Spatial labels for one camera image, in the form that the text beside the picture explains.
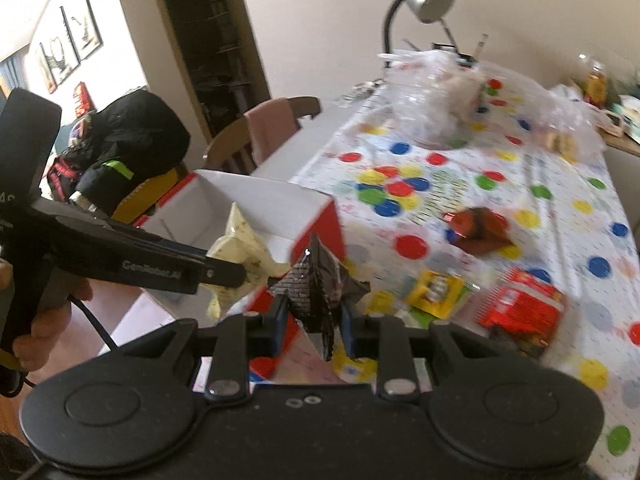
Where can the black snack packet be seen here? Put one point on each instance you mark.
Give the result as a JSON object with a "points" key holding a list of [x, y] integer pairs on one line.
{"points": [[320, 285]]}

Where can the dark bookshelf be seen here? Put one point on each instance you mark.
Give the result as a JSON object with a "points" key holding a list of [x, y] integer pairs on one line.
{"points": [[215, 35]]}

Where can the large clear plastic bag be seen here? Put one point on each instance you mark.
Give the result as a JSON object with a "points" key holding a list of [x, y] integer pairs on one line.
{"points": [[425, 105]]}

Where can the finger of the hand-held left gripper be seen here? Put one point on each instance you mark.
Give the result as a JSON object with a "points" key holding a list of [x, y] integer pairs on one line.
{"points": [[165, 245], [222, 277]]}

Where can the white and red cardboard box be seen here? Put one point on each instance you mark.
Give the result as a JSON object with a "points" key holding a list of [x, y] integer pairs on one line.
{"points": [[280, 205]]}

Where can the small clutter pile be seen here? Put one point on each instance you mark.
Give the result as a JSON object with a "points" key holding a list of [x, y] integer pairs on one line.
{"points": [[360, 92]]}

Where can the pink cloth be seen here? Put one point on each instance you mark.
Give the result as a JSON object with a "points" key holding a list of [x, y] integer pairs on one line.
{"points": [[270, 130]]}

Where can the shiny brown snack packet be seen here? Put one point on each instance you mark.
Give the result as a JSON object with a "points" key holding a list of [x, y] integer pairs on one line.
{"points": [[480, 230]]}

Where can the wooden chair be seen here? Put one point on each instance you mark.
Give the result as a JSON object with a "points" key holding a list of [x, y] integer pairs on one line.
{"points": [[227, 145]]}

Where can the balloon print tablecloth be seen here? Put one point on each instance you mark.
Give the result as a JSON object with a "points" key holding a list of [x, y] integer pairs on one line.
{"points": [[500, 185]]}

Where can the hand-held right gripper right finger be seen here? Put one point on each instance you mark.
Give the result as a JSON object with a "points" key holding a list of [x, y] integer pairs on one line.
{"points": [[348, 335]]}

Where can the pale yellow snack packet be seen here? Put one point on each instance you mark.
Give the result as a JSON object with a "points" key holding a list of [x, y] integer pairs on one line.
{"points": [[242, 240]]}

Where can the small clear plastic bag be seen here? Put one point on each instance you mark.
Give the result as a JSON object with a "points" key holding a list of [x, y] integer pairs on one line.
{"points": [[570, 120]]}

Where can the yellow drink bottle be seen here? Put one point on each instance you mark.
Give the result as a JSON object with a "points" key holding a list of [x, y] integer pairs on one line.
{"points": [[595, 82]]}

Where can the red snack packet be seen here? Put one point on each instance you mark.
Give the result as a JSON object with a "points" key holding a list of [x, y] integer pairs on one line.
{"points": [[522, 305]]}

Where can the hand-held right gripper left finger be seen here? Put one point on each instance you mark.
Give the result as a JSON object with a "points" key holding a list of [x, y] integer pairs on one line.
{"points": [[279, 327]]}

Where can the framed wall picture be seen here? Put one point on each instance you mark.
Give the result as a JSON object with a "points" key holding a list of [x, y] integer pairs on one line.
{"points": [[57, 62], [82, 17]]}

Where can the black jacket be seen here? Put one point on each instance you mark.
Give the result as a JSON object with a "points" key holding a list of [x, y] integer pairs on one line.
{"points": [[135, 130]]}

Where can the person's left hand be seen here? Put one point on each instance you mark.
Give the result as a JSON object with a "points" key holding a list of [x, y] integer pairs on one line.
{"points": [[50, 332]]}

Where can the yellow cloth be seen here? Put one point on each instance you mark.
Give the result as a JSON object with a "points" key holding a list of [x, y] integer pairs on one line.
{"points": [[150, 195]]}

